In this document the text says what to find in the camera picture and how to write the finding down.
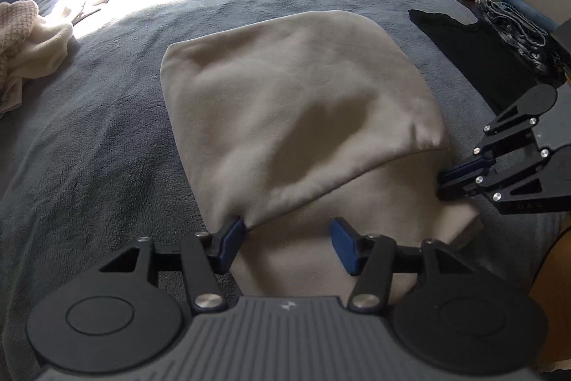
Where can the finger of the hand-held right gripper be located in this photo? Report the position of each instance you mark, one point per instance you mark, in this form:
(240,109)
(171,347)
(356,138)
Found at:
(468,172)
(459,190)

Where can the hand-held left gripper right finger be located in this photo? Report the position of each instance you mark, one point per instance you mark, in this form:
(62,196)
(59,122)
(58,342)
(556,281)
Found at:
(343,245)

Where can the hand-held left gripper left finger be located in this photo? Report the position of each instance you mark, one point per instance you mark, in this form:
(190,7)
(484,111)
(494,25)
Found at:
(232,240)

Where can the cream zip jacket black trim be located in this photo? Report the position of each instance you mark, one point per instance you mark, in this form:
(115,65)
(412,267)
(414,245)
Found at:
(303,104)

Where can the blue denim jeans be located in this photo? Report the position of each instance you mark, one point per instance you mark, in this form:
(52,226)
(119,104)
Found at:
(513,28)

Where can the black garment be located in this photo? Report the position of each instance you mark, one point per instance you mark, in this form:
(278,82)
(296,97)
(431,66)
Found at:
(468,50)

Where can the pile of knitted cream blankets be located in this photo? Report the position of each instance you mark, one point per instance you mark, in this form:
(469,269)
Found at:
(40,46)

